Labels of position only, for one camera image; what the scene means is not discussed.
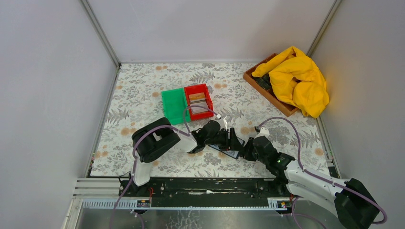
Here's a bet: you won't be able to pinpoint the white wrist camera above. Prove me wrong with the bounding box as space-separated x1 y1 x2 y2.
255 126 269 138
218 116 230 130

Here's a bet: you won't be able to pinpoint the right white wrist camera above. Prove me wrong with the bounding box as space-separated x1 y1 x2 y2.
255 126 269 138

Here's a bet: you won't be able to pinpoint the grey slotted cable duct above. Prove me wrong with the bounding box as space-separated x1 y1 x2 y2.
83 198 286 211

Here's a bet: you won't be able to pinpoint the brown wooden tray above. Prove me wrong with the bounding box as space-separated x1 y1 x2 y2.
243 53 298 117

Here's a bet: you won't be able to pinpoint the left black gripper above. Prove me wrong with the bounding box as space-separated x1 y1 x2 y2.
204 127 245 151

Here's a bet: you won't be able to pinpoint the dark items in tray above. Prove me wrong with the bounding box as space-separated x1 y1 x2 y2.
254 74 272 91

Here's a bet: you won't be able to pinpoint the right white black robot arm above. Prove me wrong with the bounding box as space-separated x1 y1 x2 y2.
240 136 380 229

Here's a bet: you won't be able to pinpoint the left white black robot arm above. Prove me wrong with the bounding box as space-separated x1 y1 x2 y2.
129 117 245 196

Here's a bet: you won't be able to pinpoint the yellow cloth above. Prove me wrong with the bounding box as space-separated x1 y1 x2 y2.
251 46 330 118

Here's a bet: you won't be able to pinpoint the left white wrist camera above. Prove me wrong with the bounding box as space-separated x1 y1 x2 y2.
218 116 230 130

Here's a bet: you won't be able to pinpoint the clear card stack in bin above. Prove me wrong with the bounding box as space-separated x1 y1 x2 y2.
191 101 209 114

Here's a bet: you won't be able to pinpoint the green plastic bin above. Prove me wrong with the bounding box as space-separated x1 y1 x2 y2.
161 88 188 125

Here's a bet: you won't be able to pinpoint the black leather card holder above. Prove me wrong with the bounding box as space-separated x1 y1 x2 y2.
208 135 245 159

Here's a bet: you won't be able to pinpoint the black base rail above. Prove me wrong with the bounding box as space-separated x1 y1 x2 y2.
118 177 294 208

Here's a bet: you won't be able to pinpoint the red plastic bin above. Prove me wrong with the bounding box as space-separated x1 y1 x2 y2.
184 83 214 121

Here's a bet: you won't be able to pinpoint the floral table mat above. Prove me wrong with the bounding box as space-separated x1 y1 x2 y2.
89 63 329 177

